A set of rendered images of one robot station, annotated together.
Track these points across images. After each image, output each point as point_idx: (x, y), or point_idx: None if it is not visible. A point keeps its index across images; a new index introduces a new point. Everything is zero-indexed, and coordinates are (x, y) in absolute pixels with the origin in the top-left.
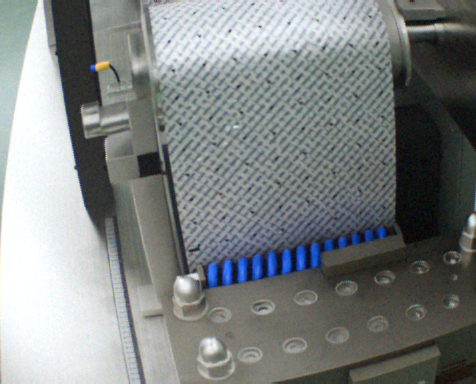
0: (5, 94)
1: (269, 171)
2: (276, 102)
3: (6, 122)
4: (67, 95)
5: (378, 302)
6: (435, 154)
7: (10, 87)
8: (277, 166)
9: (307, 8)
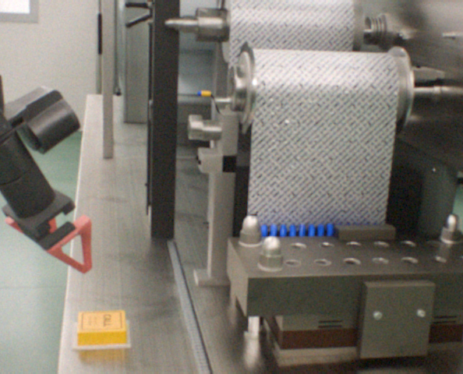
0: (12, 245)
1: (308, 167)
2: (319, 120)
3: (14, 266)
4: (155, 142)
5: (378, 252)
6: (416, 194)
7: (18, 241)
8: (313, 164)
9: (348, 61)
